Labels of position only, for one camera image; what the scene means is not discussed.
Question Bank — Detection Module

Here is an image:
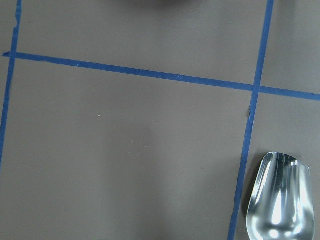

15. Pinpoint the metal scoop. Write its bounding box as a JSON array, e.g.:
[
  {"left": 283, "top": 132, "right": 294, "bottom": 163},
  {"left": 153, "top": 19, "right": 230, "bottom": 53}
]
[{"left": 246, "top": 152, "right": 315, "bottom": 240}]

